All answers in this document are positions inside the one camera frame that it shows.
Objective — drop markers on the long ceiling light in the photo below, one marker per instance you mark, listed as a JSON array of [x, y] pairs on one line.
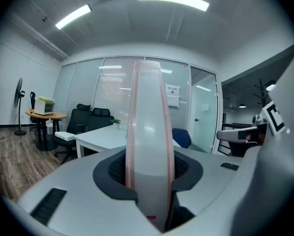
[[172, 0], [73, 16]]

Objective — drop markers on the sunflower potted plant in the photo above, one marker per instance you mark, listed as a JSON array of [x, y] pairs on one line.
[[116, 124]]

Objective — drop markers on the blue chair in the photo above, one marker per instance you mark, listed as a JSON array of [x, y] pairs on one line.
[[182, 138]]

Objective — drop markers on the bright pendant lamp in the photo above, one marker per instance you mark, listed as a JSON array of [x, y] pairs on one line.
[[271, 86]]

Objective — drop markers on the glass door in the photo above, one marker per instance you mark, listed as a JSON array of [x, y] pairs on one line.
[[203, 131]]

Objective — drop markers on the dark pendant lamp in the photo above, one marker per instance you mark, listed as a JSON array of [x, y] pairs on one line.
[[242, 105]]

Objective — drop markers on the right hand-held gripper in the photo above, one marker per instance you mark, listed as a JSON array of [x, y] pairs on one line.
[[272, 118]]

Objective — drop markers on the small white door sign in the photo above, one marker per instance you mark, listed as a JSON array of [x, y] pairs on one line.
[[205, 107]]

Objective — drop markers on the narrow black chair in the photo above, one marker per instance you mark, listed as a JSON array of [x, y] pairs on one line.
[[33, 99]]

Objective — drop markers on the black standing fan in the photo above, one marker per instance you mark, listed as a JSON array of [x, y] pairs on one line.
[[18, 92]]

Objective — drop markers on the white waste bin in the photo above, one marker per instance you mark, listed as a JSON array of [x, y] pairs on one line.
[[49, 129]]

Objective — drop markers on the pink book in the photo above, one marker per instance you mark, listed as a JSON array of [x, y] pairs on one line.
[[149, 131]]

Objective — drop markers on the black coat rack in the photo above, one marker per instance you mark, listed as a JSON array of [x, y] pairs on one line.
[[260, 92]]

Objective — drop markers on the white paper notice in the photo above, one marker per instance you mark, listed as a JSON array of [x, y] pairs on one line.
[[172, 95]]

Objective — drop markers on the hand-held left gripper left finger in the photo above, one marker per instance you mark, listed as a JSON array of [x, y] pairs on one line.
[[75, 193]]

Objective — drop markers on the round wooden table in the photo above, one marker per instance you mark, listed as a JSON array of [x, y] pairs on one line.
[[51, 115]]

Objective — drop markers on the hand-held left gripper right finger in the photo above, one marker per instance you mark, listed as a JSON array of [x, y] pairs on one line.
[[211, 181]]

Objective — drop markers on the black office chair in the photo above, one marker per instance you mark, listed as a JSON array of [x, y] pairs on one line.
[[100, 119], [78, 122]]

